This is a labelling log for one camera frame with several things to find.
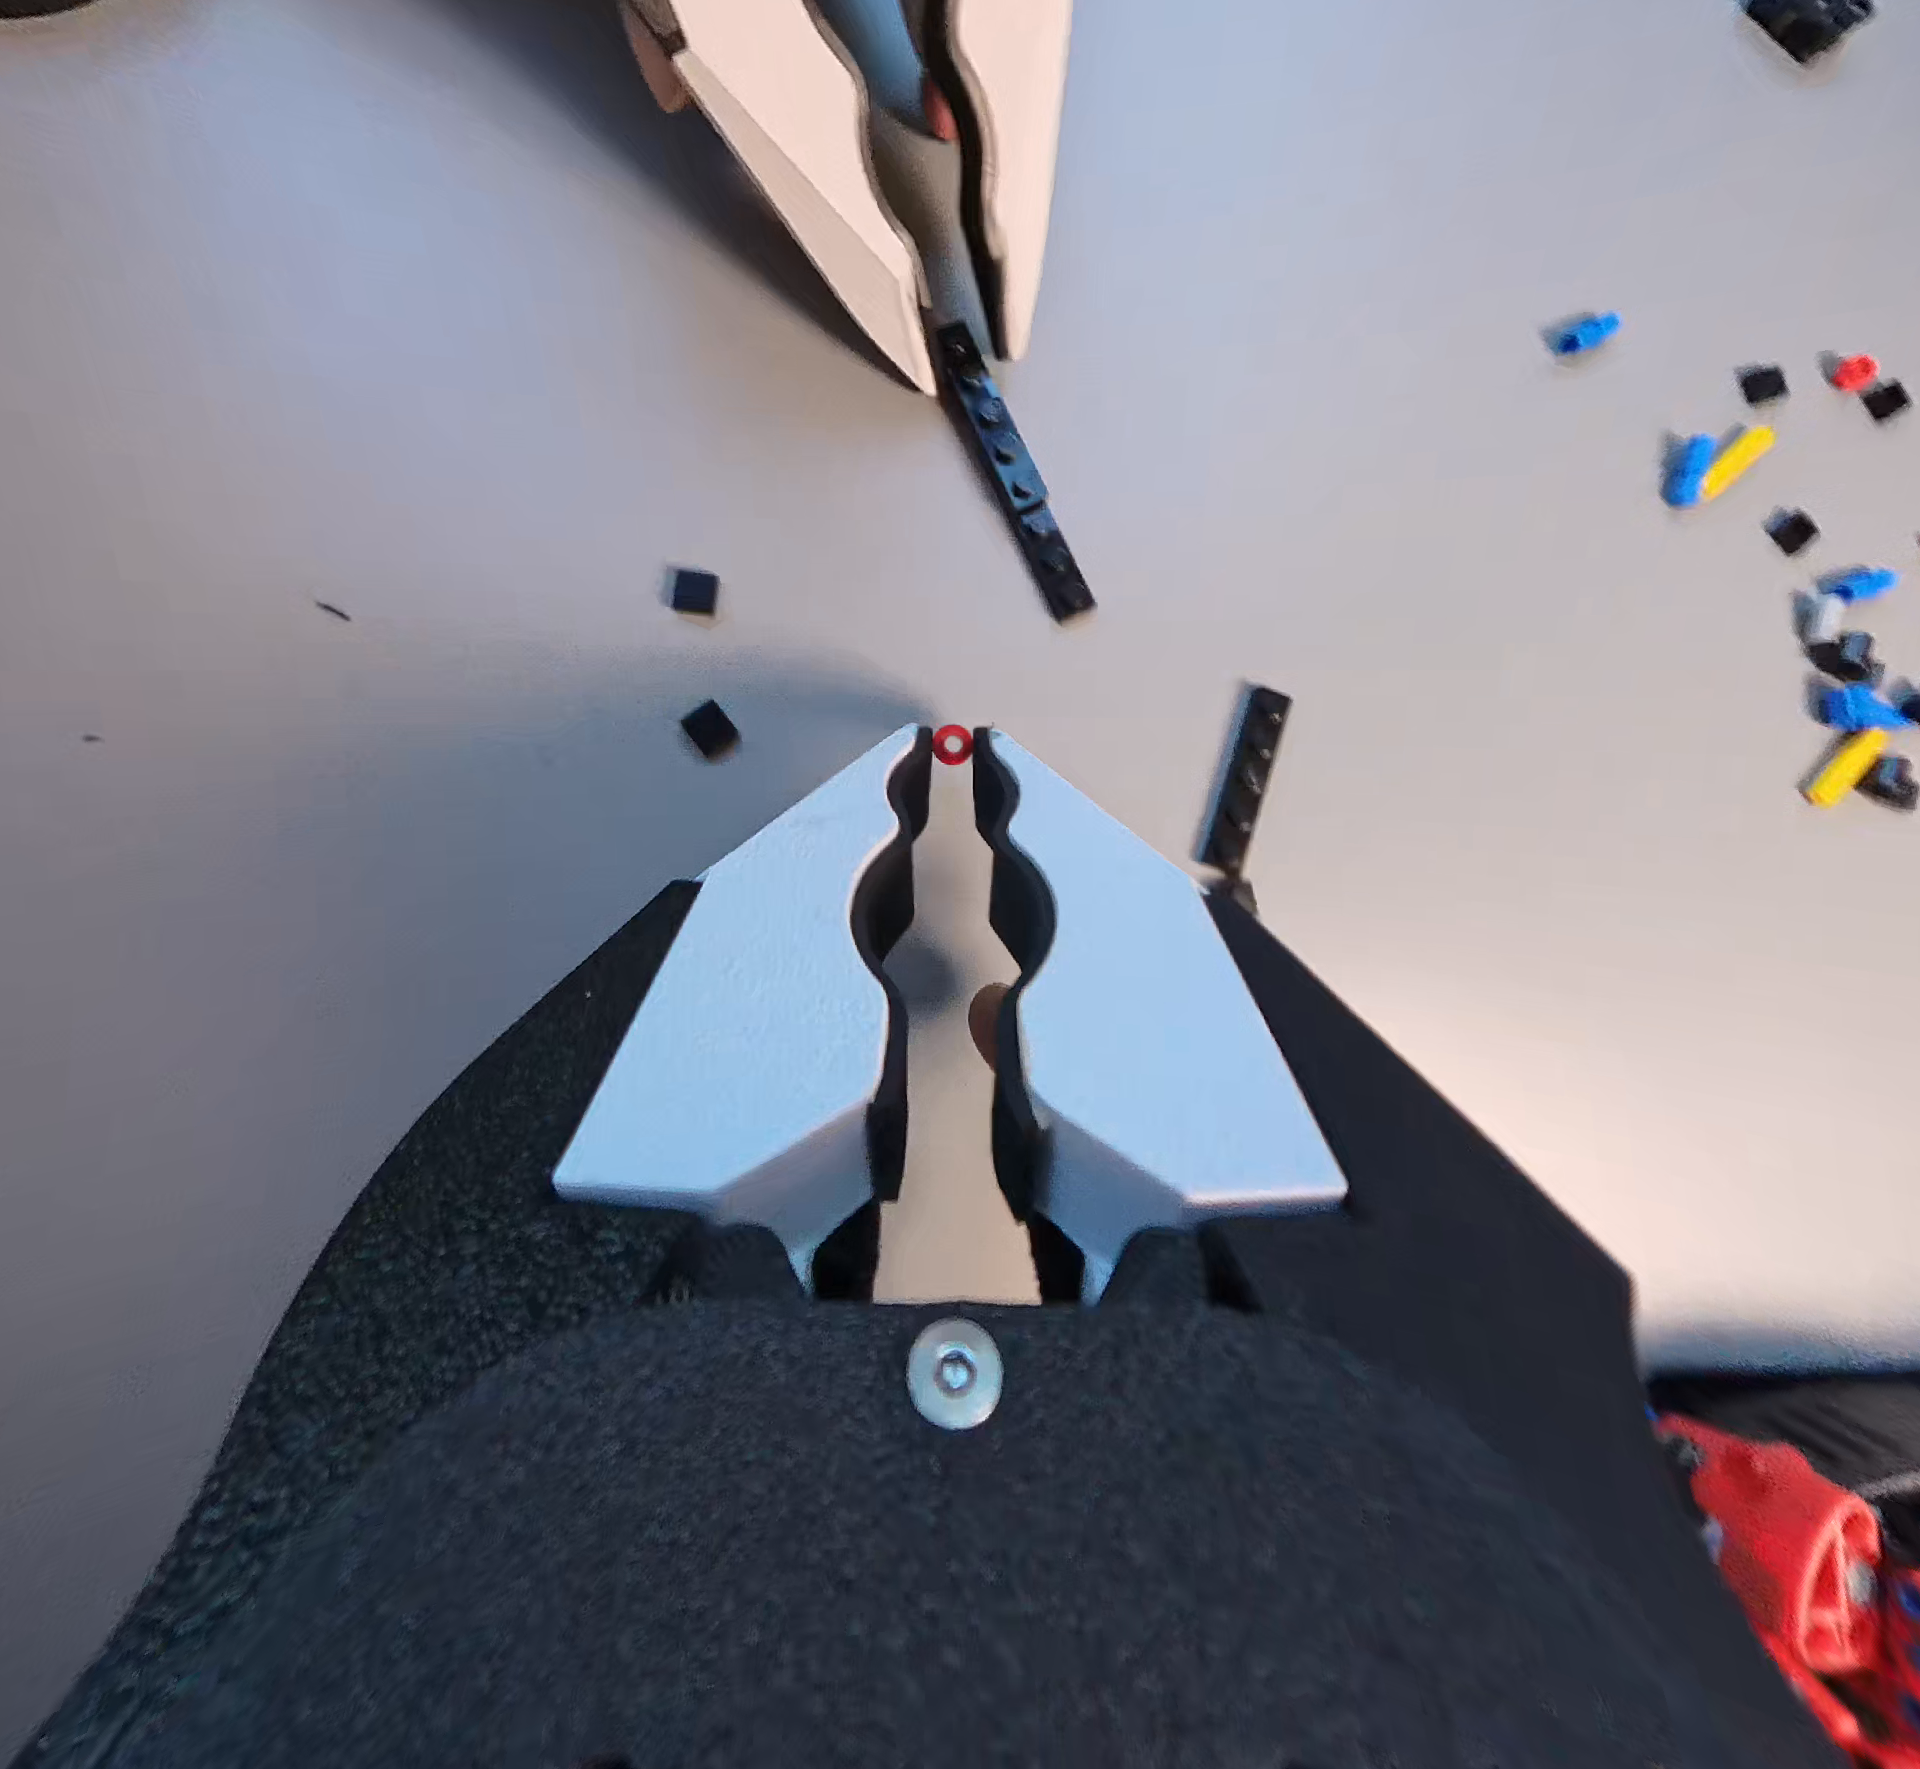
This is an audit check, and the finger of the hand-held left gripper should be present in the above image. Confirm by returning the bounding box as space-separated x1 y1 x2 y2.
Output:
603 0 943 395
891 0 1086 365

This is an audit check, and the pile of colourful lego pieces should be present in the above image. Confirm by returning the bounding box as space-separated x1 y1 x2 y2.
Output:
1544 308 1920 813

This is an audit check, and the person's left hand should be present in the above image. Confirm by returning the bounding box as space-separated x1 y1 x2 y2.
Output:
623 0 695 118

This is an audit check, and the partly built lego car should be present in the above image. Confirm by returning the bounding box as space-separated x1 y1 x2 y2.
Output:
1648 1371 1920 1769

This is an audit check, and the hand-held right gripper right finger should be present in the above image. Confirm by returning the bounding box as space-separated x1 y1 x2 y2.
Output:
972 730 1350 1303

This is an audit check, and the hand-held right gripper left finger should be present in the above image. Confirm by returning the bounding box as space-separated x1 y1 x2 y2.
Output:
553 726 936 1303

